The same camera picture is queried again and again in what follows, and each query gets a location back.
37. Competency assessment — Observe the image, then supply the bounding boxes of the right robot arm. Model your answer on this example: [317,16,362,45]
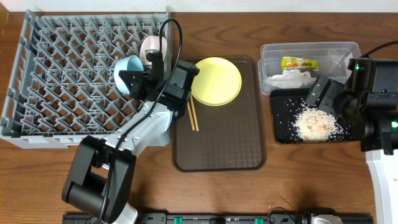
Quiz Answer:
[306,57,397,223]

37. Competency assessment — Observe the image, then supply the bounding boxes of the dark brown serving tray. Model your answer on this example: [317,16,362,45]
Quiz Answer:
[172,56,267,172]

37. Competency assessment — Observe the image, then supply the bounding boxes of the rice and peanut scraps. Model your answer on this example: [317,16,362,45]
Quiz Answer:
[278,98,354,142]

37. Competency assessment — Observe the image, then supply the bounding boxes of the black plastic bin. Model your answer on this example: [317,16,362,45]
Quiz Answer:
[269,88,358,145]

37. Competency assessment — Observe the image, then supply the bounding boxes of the yellow plate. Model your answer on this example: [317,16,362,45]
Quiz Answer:
[192,57,243,106]

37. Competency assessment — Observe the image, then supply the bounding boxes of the green yellow snack wrapper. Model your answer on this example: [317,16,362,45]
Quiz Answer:
[280,57,319,70]

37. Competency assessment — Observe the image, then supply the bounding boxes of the wooden chopstick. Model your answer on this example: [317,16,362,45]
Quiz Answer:
[187,102,196,131]
[190,95,199,131]

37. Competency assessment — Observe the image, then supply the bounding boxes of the clear plastic bin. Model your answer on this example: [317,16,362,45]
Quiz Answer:
[258,42,361,95]

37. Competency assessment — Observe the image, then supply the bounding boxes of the white napkin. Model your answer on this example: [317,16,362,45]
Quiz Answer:
[267,69,312,89]

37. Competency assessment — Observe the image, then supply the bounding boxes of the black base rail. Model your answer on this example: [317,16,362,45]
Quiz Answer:
[62,207,374,224]

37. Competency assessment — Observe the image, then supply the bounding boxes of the light blue bowl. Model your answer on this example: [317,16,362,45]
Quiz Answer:
[114,55,144,95]

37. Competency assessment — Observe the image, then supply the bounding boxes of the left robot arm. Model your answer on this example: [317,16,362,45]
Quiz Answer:
[62,52,200,223]

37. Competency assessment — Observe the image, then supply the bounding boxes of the pink bowl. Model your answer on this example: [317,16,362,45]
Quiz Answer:
[139,35,167,68]

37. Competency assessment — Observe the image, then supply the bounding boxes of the grey dishwasher rack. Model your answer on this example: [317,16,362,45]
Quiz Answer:
[1,11,172,149]

